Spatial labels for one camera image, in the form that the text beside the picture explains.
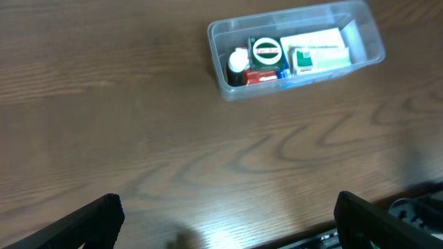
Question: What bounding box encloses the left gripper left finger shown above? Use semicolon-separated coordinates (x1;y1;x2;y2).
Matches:
6;193;125;249

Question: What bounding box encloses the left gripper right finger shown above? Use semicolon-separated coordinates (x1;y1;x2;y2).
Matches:
333;190;443;249

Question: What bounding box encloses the white green medicine sachet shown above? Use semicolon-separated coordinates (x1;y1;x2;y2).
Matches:
292;48;352;75

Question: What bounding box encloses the red Panadol box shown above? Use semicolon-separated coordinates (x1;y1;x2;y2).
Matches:
244;68;278;85

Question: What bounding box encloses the blue fever patch box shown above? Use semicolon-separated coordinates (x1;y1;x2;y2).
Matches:
280;28;348;89

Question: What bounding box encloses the dark green square box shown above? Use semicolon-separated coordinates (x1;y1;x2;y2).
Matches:
248;37;285;71

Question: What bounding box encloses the dark bottle white cap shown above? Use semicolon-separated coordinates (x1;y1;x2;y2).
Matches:
226;47;249;87

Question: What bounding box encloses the clear plastic container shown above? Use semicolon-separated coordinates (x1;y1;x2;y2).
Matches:
208;1;386;101

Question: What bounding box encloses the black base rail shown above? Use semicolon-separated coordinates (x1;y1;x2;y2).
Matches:
276;188;443;249

